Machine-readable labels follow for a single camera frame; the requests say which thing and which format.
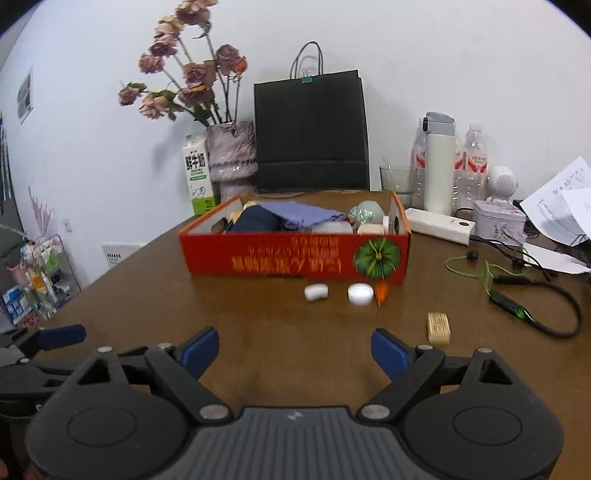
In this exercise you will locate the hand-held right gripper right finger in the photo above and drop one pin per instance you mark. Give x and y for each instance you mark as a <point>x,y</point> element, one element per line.
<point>388,353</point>

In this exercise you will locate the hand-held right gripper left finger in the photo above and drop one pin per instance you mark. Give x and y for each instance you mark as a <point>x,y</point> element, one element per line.
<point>203,350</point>

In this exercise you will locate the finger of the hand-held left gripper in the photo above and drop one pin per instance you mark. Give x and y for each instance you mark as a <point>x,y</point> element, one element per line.
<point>62,336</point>

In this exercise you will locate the orange printed cardboard box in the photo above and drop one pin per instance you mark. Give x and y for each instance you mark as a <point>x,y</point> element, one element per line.
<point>277,258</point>

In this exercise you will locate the wooden desktop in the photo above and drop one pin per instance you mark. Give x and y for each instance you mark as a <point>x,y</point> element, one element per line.
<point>231,304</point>

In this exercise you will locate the beige ribbed bar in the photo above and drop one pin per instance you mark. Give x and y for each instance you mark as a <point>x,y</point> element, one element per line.
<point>438,327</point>

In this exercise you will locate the small orange item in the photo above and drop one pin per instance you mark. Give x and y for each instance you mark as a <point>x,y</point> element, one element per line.
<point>382,291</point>

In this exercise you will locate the white round jar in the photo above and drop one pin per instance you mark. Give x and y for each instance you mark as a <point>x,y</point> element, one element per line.
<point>360,294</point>

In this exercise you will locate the white earbud case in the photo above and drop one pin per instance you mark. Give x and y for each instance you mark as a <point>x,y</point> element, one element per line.
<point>316,292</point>

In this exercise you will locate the white plastic box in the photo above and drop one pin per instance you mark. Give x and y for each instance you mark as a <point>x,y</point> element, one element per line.
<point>120,254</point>

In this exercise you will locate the pink feathery decoration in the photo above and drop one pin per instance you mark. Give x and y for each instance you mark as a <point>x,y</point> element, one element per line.
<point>41,214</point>

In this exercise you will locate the cream block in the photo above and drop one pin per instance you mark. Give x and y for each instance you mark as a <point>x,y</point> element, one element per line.
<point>369,229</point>

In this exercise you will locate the black neckband earphones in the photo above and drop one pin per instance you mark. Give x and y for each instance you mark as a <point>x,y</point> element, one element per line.
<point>510,308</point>

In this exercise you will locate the white round container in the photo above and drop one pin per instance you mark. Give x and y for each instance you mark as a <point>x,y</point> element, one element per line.
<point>332,227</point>

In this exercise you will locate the white power bank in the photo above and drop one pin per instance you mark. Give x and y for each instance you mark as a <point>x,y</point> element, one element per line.
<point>438,224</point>

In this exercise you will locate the dark blue folded item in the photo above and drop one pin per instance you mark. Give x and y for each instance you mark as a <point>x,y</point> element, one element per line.
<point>254,219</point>

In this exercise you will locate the bubble-wrapped green item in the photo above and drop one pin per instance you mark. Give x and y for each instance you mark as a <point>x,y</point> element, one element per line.
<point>367,213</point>

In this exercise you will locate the purple cloth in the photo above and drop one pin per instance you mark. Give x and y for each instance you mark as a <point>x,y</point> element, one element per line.
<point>300,213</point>

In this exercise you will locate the clear glass cup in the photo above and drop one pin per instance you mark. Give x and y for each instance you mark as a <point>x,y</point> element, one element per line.
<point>397,184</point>

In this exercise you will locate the printed tin box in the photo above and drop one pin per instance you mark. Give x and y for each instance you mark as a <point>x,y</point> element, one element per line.
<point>498,224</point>

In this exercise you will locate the white and green milk carton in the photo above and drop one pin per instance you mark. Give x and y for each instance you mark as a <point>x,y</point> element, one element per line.
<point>197,180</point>

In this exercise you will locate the clear stirring stick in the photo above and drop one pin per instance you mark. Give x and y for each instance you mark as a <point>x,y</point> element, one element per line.
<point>387,168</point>

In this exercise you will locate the white thermos bottle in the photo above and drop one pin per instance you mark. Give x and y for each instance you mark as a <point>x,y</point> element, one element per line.
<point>438,170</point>

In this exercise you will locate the purple marbled vase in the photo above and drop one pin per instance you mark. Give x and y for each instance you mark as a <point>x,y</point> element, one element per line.
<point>231,157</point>

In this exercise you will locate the printed paper sheet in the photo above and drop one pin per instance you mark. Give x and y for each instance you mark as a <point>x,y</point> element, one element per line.
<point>554,203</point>

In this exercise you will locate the black paper bag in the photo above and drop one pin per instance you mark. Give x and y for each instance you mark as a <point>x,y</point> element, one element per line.
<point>309,129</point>

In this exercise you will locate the dried pink flowers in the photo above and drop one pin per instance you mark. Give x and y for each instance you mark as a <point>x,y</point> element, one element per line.
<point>196,74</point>

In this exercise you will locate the teal binder clip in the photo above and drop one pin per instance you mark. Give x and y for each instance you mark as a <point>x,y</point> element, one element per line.
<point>307,77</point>

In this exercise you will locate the white round camera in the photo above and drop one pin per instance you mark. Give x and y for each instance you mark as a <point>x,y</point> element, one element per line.
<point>502,182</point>

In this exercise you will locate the wall picture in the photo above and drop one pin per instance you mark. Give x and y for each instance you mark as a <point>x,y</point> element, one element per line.
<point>25,94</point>

